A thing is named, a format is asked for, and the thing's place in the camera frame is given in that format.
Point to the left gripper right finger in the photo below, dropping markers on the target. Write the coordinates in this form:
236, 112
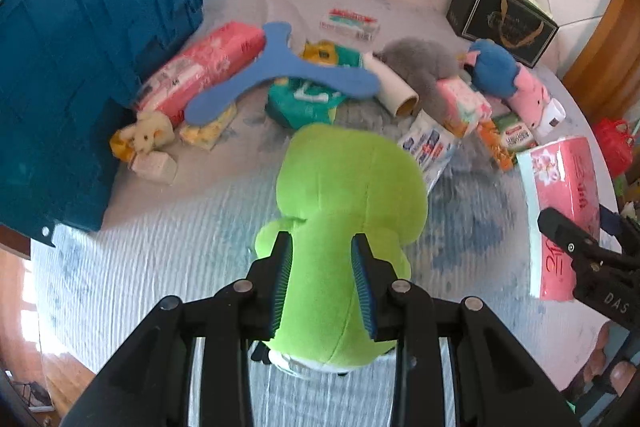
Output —
495, 381

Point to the green frog plush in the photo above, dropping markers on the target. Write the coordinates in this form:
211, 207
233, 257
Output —
334, 183

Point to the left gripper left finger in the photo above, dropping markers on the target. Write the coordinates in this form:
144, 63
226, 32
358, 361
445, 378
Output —
147, 381

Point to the red white flat box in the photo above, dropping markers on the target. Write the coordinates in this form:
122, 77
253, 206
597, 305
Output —
351, 24

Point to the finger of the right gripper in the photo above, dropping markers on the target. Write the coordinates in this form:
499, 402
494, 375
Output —
579, 244
610, 222

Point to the grey plush toy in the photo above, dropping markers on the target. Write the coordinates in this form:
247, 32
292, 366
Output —
422, 63

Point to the white small bottle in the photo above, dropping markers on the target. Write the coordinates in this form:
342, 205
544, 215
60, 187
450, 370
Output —
552, 115

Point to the green red packet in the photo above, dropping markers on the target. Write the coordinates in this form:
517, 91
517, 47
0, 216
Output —
513, 135

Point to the blue foam boomerang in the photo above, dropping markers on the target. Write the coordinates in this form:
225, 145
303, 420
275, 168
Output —
275, 61

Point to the orange snack box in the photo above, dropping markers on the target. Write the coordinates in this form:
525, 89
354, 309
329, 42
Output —
490, 136

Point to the blue plastic crate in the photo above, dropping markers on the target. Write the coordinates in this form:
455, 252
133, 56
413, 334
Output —
70, 71

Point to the yellow snack packet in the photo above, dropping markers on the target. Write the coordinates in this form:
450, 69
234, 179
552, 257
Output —
328, 53

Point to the black gift bag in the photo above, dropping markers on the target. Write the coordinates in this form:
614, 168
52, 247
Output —
518, 25

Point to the long pink tissue pack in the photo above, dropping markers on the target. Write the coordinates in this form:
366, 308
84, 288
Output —
210, 61

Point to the white blue sachet pack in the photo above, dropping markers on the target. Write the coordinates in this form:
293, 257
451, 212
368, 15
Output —
431, 146

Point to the pink tissue box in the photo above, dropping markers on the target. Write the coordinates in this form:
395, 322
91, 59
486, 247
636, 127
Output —
559, 175

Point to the green wipes pack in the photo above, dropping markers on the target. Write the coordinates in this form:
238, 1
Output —
294, 103

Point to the small cream bear plush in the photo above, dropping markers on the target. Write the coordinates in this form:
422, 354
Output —
151, 131

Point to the small pink white box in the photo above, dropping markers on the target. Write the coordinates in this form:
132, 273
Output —
156, 166

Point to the blue pink plush toy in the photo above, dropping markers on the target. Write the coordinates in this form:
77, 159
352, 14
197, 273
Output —
494, 72

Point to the yellow sponge pack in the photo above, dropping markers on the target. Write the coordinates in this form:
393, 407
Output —
207, 136

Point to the person hand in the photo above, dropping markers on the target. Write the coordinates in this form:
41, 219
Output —
621, 375

